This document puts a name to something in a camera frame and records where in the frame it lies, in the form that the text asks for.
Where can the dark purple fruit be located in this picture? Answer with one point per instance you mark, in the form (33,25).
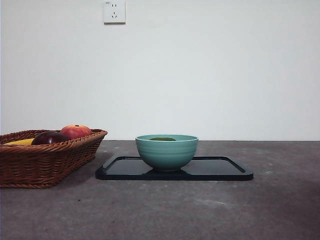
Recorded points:
(50,138)

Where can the teal ceramic bowl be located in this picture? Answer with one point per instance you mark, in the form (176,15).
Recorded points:
(166,155)

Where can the brown wicker basket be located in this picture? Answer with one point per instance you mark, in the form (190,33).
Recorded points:
(37,167)

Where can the yellow banana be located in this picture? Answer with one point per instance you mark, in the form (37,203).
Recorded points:
(21,142)

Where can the red apple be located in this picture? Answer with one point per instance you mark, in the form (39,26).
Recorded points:
(75,131)

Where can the white wall socket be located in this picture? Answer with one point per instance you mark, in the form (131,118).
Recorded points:
(114,12)

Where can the black rectangular tray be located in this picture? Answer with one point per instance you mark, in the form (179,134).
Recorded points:
(220,172)

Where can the green avocado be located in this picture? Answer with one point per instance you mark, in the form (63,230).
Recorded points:
(162,139)

